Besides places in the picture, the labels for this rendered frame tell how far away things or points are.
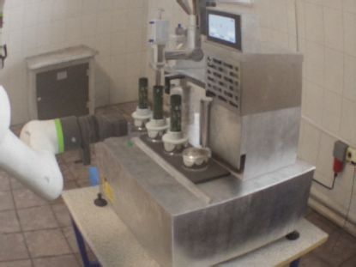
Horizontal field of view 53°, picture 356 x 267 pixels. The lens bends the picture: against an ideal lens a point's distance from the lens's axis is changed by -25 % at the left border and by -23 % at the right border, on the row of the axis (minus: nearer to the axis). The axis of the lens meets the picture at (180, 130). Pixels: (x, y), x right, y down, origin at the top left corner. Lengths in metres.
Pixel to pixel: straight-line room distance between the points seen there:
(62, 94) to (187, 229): 3.28
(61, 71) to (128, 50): 1.22
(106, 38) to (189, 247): 4.05
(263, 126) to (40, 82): 3.20
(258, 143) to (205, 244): 0.30
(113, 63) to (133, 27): 0.49
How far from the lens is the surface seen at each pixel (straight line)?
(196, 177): 1.14
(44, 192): 1.00
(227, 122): 1.13
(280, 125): 1.16
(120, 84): 5.12
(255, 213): 1.14
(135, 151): 1.31
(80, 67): 4.17
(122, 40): 5.01
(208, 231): 1.07
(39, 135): 1.07
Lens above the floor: 1.54
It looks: 21 degrees down
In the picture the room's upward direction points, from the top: 1 degrees clockwise
